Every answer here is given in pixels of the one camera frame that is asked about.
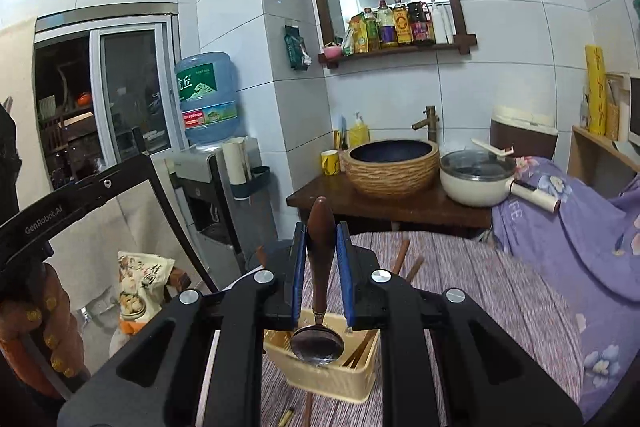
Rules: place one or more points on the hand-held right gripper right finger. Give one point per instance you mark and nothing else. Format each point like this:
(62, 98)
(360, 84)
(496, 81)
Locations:
(346, 277)

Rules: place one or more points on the green oil bottle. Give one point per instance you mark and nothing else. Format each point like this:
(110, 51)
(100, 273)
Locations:
(370, 32)

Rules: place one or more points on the yellow cup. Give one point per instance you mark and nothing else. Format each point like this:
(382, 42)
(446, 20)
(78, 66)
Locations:
(330, 163)

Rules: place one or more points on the purple label bottle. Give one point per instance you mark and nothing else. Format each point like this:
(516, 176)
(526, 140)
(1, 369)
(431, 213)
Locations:
(386, 29)

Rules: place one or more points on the pink bowl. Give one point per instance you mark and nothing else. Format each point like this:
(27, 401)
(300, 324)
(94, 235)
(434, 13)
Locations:
(332, 50)

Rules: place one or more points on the clear storage jar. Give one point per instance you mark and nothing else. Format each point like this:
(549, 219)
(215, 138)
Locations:
(617, 117)

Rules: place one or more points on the white pot with glass lid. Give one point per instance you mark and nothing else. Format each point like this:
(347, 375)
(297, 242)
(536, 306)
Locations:
(475, 187)

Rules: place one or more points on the purple floral cloth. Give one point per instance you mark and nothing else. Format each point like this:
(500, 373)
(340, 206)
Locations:
(590, 232)

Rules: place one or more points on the green tea packet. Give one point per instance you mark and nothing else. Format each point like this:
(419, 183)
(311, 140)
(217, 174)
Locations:
(297, 49)

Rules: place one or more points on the orange label bottle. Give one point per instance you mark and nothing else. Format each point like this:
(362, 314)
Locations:
(401, 27)

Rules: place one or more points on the aluminium sliding window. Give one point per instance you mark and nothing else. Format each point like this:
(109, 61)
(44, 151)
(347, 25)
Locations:
(135, 87)

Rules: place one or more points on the wooden framed mirror shelf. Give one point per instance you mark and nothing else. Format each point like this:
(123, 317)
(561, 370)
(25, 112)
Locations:
(400, 54)

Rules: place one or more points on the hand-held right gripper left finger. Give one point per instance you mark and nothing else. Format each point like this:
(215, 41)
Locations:
(298, 277)

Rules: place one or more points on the brown wooden chopstick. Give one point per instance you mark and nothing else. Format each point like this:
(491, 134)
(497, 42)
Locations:
(416, 268)
(401, 254)
(308, 409)

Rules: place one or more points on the bronze faucet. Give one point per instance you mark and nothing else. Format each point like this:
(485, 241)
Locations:
(427, 124)

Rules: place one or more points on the blue toothbrush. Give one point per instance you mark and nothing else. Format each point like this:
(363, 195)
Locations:
(342, 129)

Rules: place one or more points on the grey water dispenser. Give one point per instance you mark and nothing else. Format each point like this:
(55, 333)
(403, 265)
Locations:
(200, 197)

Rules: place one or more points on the printed snack bag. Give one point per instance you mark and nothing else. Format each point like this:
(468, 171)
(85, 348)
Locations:
(142, 287)

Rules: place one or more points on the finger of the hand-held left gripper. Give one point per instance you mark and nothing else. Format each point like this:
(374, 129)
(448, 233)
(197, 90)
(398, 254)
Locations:
(175, 212)

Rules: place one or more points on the dark wooden vanity table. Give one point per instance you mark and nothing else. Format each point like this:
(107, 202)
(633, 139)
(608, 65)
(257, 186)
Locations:
(400, 209)

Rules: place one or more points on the yellow soap bottle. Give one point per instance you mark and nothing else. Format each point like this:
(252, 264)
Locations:
(359, 134)

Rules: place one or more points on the brown and white rice cooker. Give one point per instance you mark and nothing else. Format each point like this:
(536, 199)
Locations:
(525, 132)

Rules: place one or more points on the blue water jug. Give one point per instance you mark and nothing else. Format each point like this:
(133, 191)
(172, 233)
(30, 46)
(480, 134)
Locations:
(207, 102)

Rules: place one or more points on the white microwave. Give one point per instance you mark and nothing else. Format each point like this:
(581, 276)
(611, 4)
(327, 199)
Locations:
(635, 112)

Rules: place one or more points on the black chopstick with gold band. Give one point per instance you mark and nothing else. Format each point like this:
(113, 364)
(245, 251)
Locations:
(285, 418)

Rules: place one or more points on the white rice paddle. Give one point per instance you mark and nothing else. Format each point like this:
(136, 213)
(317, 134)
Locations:
(492, 148)

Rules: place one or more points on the light wooden shelf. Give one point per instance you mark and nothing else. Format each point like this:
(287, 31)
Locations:
(600, 157)

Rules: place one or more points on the blue-grey plastic caddy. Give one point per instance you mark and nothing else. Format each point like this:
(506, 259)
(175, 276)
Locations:
(252, 184)

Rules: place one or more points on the purple striped tablecloth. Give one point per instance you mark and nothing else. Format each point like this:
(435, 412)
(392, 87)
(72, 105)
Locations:
(475, 267)

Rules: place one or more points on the dark soy sauce bottle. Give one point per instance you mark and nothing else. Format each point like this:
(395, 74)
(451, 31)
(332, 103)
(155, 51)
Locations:
(420, 24)

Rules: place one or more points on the woven sink basin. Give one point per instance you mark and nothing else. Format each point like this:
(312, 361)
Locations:
(390, 177)

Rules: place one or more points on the cream plastic utensil holder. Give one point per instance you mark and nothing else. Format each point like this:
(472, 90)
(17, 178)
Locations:
(325, 382)

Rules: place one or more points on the tall yellow roll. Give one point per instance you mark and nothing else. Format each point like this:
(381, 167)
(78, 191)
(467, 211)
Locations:
(596, 92)

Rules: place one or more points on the person's left hand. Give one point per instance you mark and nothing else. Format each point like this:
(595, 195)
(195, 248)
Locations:
(45, 337)

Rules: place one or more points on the yellow green seasoning packet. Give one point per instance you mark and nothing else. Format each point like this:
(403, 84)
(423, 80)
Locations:
(354, 37)

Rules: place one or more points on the orange pot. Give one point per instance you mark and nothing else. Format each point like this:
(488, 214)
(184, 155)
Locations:
(84, 98)

